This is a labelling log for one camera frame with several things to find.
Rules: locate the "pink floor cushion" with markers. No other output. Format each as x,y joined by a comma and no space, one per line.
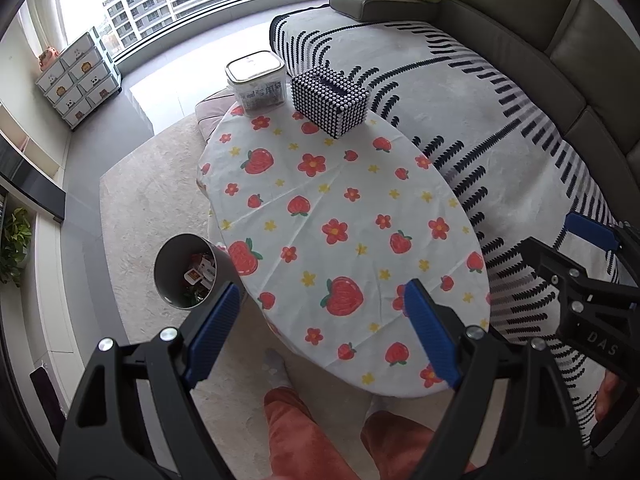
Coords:
210,115

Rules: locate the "person's leg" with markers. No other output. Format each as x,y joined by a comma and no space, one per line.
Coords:
400,440
295,435

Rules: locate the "black white dotted tissue box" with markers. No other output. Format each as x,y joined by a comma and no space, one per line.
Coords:
330,105

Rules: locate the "strawberry print tablecloth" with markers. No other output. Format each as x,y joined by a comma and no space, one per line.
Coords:
350,210

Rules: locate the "beige fluffy rug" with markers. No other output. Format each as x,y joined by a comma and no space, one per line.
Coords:
145,195

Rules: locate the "clear plastic lidded container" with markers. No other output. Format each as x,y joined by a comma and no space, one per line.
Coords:
260,92

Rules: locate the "green potted plant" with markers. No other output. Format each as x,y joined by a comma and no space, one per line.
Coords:
15,245

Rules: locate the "white black striped blanket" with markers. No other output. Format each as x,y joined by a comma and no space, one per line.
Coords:
400,70

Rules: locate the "person's right hand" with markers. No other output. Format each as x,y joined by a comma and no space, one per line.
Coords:
610,395

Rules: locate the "animal print drawer cabinet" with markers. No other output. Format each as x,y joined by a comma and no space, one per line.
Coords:
75,90

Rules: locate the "grey green sofa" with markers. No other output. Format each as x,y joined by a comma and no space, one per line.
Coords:
525,5

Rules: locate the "pink plush toy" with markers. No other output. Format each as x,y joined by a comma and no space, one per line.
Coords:
49,59

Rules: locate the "person's right leg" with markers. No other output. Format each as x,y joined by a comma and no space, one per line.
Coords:
400,440

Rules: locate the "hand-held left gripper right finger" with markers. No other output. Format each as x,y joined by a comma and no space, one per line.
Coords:
430,335

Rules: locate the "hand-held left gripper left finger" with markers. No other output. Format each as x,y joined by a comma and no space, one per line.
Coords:
212,330

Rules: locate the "person's left leg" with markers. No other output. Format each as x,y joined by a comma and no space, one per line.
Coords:
295,435

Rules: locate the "large window frame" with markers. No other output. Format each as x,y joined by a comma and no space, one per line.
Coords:
200,5

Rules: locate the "white open shelf unit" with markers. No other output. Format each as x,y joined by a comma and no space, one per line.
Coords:
25,135

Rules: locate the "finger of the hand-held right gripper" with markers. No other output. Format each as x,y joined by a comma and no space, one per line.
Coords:
565,270
592,230

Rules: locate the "dark tall panel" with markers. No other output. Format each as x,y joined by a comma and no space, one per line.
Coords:
30,180

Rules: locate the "grey round trash bin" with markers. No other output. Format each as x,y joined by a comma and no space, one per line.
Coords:
172,260

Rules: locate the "dark purple cloth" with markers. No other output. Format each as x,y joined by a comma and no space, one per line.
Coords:
47,400

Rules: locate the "white low cabinet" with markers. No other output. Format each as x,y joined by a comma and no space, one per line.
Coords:
50,280

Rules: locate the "green wrapper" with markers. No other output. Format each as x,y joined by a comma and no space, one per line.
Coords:
194,294

